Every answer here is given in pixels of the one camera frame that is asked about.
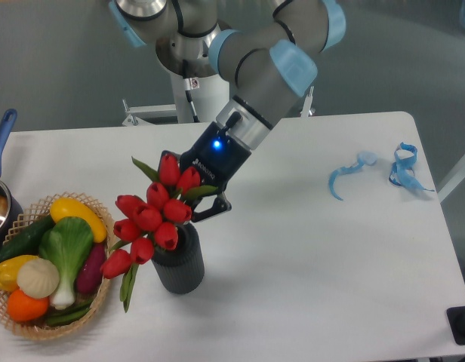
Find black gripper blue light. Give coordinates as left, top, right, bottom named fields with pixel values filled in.
left=159, top=122, right=251, bottom=222

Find red tulip bouquet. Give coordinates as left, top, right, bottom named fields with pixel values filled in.
left=100, top=159, right=217, bottom=309

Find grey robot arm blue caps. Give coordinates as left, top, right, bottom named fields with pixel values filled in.
left=109, top=1, right=346, bottom=222

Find dark grey ribbed vase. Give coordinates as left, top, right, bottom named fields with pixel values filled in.
left=152, top=224, right=205, bottom=295

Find yellow squash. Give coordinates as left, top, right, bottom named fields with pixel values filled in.
left=50, top=197, right=107, bottom=243

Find purple sweet potato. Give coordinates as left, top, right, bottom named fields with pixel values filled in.
left=75, top=244, right=106, bottom=294

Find green bok choy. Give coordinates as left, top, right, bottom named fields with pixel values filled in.
left=38, top=216, right=94, bottom=310

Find blue ribbon strip left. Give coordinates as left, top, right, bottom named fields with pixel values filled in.
left=328, top=151, right=378, bottom=201

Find blue ribbon strip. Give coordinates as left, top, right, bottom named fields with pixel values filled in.
left=328, top=151, right=378, bottom=201
left=388, top=143, right=435, bottom=192

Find woven wicker basket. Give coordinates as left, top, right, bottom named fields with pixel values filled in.
left=0, top=191, right=118, bottom=342

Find dark green cucumber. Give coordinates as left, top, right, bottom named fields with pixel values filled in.
left=0, top=215, right=55, bottom=263

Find cream steamed bun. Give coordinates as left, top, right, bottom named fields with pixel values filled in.
left=17, top=258, right=60, bottom=299

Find green bean pods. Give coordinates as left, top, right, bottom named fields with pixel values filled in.
left=45, top=299, right=92, bottom=327

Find blue ribbon strip right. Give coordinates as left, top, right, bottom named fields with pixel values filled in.
left=388, top=143, right=435, bottom=192

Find yellow bell pepper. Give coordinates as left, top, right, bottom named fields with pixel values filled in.
left=0, top=255, right=38, bottom=293

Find orange fruit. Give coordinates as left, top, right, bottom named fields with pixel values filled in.
left=7, top=289, right=49, bottom=322

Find black device at edge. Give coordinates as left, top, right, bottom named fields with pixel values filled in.
left=446, top=306, right=465, bottom=345

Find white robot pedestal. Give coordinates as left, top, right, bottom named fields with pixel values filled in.
left=169, top=72, right=229, bottom=124

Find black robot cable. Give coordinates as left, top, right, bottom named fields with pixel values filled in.
left=181, top=59, right=201, bottom=124

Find blue handled saucepan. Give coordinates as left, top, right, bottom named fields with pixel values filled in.
left=0, top=109, right=23, bottom=249

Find white frame at right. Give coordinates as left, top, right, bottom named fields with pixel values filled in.
left=437, top=154, right=465, bottom=203

